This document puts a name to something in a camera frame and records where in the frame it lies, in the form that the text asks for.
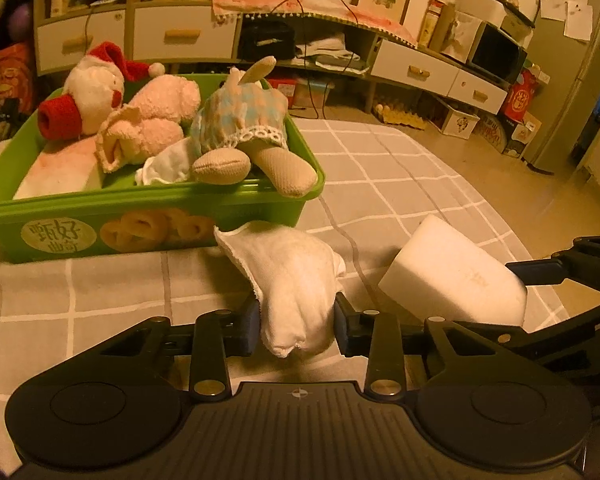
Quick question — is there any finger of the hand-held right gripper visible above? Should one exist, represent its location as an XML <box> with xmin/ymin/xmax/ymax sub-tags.
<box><xmin>480</xmin><ymin>299</ymin><xmax>600</xmax><ymax>379</ymax></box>
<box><xmin>505</xmin><ymin>234</ymin><xmax>600</xmax><ymax>301</ymax></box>

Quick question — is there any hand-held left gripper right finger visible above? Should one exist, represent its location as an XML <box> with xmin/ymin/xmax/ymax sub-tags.
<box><xmin>332</xmin><ymin>294</ymin><xmax>546</xmax><ymax>397</ymax></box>

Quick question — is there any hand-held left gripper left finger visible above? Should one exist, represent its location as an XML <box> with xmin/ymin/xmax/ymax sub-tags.
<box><xmin>80</xmin><ymin>300</ymin><xmax>262</xmax><ymax>401</ymax></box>

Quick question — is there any white cloth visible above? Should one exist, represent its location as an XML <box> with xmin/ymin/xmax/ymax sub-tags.
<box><xmin>134</xmin><ymin>137</ymin><xmax>201</xmax><ymax>186</ymax></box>
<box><xmin>213</xmin><ymin>220</ymin><xmax>347</xmax><ymax>359</ymax></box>

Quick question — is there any white sponge block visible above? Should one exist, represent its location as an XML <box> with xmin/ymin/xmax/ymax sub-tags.
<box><xmin>377</xmin><ymin>214</ymin><xmax>528</xmax><ymax>328</ymax></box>

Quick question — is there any green plastic box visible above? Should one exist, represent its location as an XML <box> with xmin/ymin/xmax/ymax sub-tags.
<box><xmin>0</xmin><ymin>74</ymin><xmax>327</xmax><ymax>264</ymax></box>

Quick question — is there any beige rabbit doll checked dress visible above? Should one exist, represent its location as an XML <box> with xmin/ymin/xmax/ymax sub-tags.
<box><xmin>189</xmin><ymin>56</ymin><xmax>318</xmax><ymax>198</ymax></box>

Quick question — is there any pink plush toy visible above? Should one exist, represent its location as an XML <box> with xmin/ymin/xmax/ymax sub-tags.
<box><xmin>95</xmin><ymin>74</ymin><xmax>202</xmax><ymax>173</ymax></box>

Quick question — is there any pink sponge block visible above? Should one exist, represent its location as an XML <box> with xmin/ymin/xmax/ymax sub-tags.
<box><xmin>12</xmin><ymin>137</ymin><xmax>103</xmax><ymax>200</ymax></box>

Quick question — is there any white plush toy red hat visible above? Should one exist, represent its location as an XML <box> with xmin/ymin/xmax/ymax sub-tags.
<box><xmin>37</xmin><ymin>41</ymin><xmax>166</xmax><ymax>141</ymax></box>

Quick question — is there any grey checked blanket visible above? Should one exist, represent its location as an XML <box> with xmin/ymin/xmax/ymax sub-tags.
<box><xmin>0</xmin><ymin>117</ymin><xmax>576</xmax><ymax>461</ymax></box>

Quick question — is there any white cardboard box with figure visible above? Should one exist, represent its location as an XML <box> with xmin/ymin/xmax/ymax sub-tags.
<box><xmin>432</xmin><ymin>107</ymin><xmax>481</xmax><ymax>136</ymax></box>

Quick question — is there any red gift box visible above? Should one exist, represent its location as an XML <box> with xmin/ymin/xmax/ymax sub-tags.
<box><xmin>500</xmin><ymin>70</ymin><xmax>541</xmax><ymax>126</ymax></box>

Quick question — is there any white cabinet drawer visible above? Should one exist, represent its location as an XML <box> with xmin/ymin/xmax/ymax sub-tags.
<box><xmin>450</xmin><ymin>69</ymin><xmax>508</xmax><ymax>115</ymax></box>
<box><xmin>370</xmin><ymin>39</ymin><xmax>463</xmax><ymax>98</ymax></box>
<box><xmin>132</xmin><ymin>4</ymin><xmax>241</xmax><ymax>61</ymax></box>
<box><xmin>36</xmin><ymin>10</ymin><xmax>127</xmax><ymax>73</ymax></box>

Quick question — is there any grey refrigerator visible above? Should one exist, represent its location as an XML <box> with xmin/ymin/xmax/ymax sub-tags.
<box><xmin>522</xmin><ymin>0</ymin><xmax>600</xmax><ymax>176</ymax></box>

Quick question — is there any egg tray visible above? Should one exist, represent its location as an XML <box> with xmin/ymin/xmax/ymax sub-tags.
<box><xmin>372</xmin><ymin>102</ymin><xmax>428</xmax><ymax>128</ymax></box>

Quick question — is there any black microwave oven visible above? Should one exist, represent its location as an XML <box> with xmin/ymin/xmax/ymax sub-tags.
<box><xmin>467</xmin><ymin>22</ymin><xmax>528</xmax><ymax>83</ymax></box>

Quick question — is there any green wooden cabinet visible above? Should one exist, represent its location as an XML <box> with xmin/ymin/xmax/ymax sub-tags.
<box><xmin>32</xmin><ymin>0</ymin><xmax>511</xmax><ymax>116</ymax></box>

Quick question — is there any white appliance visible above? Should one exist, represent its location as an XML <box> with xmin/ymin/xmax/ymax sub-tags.
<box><xmin>452</xmin><ymin>0</ymin><xmax>511</xmax><ymax>26</ymax></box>

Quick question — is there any black bag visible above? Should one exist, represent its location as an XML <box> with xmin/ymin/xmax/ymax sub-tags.
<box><xmin>239</xmin><ymin>20</ymin><xmax>297</xmax><ymax>61</ymax></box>

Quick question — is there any pink table runner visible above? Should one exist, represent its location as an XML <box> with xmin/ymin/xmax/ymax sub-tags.
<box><xmin>210</xmin><ymin>0</ymin><xmax>416</xmax><ymax>43</ymax></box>

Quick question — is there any orange shopping bag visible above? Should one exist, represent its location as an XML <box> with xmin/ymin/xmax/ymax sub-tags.
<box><xmin>0</xmin><ymin>42</ymin><xmax>36</xmax><ymax>113</ymax></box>

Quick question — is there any purple ball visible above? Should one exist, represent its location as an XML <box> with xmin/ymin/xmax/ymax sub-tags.
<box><xmin>7</xmin><ymin>2</ymin><xmax>33</xmax><ymax>36</ymax></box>

